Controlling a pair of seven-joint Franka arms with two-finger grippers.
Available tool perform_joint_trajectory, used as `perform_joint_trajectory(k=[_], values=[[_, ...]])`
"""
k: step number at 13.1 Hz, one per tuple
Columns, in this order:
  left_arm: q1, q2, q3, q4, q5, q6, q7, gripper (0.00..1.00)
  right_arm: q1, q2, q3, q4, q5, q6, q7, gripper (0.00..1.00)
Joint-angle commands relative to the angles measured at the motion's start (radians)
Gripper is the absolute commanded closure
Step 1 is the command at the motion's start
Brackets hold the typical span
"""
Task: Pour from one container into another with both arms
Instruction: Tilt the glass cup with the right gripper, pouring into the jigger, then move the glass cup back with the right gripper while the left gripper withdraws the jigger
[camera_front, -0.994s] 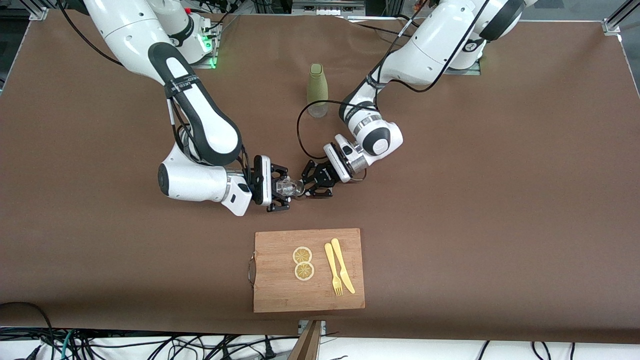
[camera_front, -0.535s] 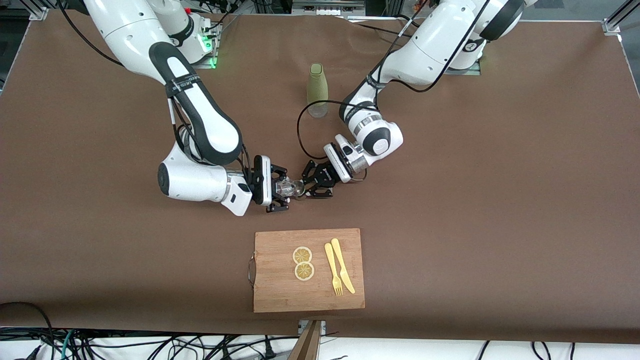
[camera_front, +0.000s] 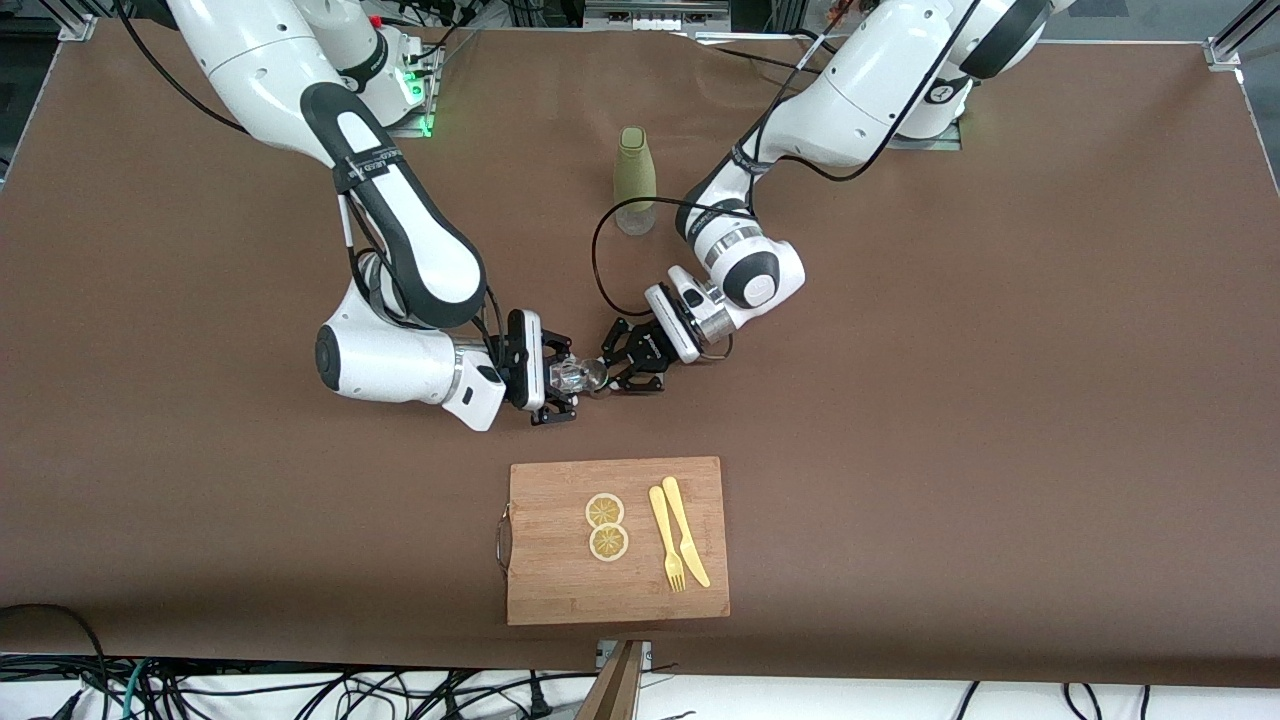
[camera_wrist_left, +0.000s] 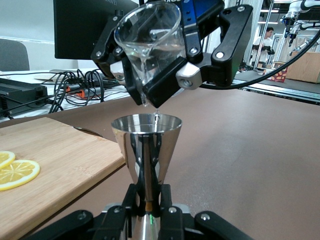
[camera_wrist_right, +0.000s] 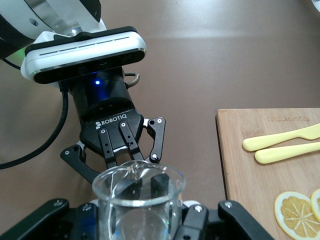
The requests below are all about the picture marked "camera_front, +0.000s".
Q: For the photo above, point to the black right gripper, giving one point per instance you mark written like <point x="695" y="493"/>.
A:
<point x="523" y="358"/>

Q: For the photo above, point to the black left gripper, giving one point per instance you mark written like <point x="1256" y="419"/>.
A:
<point x="641" y="352"/>

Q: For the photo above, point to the small clear glass cup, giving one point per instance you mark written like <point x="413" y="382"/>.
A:
<point x="568" y="376"/>

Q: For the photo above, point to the steel jigger measuring cup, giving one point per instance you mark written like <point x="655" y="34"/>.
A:
<point x="597" y="378"/>

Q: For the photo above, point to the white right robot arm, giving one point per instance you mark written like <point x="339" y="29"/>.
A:
<point x="400" y="360"/>

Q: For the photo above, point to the lemon slice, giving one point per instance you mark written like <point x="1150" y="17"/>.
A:
<point x="608" y="543"/>
<point x="604" y="510"/>

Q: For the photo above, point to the yellow plastic fork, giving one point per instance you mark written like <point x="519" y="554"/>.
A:
<point x="664" y="530"/>

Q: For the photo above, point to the yellow plastic knife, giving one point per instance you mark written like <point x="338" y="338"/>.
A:
<point x="685" y="530"/>

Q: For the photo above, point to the green sleeved glass bottle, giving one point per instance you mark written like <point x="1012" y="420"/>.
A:
<point x="634" y="170"/>

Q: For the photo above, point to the wooden cutting board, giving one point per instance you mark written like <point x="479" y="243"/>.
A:
<point x="560" y="580"/>

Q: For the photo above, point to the grey metal box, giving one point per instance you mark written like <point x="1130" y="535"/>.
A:
<point x="650" y="15"/>

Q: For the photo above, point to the brown table cover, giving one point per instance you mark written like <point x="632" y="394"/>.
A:
<point x="1000" y="500"/>

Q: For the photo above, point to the small metal bracket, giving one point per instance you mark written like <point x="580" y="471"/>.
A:
<point x="603" y="655"/>

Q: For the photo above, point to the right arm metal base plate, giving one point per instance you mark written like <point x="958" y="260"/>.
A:
<point x="420" y="128"/>

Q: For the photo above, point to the wooden post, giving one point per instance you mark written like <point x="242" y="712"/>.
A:
<point x="615" y="690"/>

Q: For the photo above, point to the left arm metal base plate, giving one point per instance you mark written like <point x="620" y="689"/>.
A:
<point x="930" y="143"/>

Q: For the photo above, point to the aluminium frame corner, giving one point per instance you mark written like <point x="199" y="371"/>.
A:
<point x="1222" y="52"/>
<point x="78" y="28"/>

